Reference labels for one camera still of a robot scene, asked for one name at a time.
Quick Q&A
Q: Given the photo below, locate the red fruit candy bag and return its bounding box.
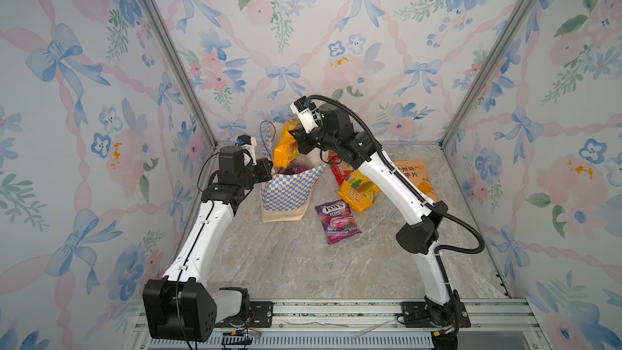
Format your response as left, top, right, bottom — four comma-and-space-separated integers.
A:
329, 151, 354, 186

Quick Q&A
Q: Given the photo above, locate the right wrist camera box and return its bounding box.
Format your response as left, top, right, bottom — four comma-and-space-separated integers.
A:
290, 97, 321, 134

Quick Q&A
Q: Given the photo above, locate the purple grape candy bag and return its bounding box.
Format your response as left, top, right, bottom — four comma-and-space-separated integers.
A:
277, 161, 310, 176

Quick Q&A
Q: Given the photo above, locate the right aluminium corner post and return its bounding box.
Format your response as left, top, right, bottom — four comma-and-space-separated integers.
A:
439, 0, 537, 151

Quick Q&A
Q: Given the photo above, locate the black mounting plate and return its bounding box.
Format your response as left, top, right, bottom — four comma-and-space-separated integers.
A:
216, 301, 275, 329
398, 301, 455, 329

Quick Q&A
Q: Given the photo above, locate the blue checkered paper bag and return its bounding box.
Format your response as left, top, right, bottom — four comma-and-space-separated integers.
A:
260, 121, 325, 223

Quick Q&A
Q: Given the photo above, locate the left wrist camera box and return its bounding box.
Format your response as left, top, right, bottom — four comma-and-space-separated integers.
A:
236, 134, 257, 165

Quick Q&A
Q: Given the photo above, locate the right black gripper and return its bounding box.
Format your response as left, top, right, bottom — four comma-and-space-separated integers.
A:
291, 117, 343, 152

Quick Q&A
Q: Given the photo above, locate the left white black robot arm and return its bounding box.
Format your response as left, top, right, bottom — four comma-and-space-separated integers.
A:
143, 135, 272, 348

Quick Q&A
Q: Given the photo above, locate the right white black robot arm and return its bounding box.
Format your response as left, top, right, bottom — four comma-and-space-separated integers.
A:
290, 97, 456, 327

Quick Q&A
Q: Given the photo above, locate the yellow mango candy bag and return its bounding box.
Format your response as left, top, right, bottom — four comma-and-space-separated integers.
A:
338, 170, 381, 213
274, 118, 302, 169

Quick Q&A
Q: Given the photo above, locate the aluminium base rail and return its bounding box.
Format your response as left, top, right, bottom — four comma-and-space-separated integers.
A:
126, 299, 552, 349

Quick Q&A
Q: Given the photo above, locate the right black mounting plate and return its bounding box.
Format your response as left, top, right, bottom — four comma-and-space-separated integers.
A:
398, 301, 455, 329

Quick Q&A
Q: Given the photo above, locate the black corrugated cable conduit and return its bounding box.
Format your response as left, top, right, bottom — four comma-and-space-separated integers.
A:
305, 94, 486, 255

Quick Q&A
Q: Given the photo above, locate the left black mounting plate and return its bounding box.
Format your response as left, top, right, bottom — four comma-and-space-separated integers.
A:
216, 301, 275, 329

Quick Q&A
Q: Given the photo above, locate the left aluminium corner post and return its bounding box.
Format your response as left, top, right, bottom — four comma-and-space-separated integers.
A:
138, 0, 218, 151

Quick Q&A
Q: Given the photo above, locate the tan potato chips pouch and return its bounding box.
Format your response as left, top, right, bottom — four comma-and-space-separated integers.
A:
395, 160, 440, 203

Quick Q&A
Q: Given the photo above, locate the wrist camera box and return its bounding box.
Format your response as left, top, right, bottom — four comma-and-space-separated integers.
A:
290, 97, 321, 134
236, 134, 257, 165

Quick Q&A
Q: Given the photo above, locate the purple Fox's candy packet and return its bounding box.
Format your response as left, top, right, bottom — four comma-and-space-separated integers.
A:
314, 199, 361, 245

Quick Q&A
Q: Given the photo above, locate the aluminium corner post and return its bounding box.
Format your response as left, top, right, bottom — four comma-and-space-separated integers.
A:
138, 0, 218, 151
439, 0, 537, 151

